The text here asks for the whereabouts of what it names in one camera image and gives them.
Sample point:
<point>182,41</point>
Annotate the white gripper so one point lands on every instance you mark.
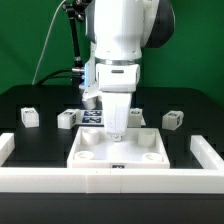
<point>117,83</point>

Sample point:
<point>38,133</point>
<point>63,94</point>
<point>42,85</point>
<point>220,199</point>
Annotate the white square tabletop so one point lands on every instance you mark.
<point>140,148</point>

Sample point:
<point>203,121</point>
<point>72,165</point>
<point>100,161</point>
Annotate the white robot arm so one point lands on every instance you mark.
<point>119,30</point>

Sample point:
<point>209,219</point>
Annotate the fiducial marker sheet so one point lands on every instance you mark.
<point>95,118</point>

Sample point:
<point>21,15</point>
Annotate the white U-shaped obstacle fence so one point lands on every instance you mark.
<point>208,179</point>

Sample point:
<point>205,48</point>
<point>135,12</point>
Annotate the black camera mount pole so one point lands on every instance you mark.
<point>76,13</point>

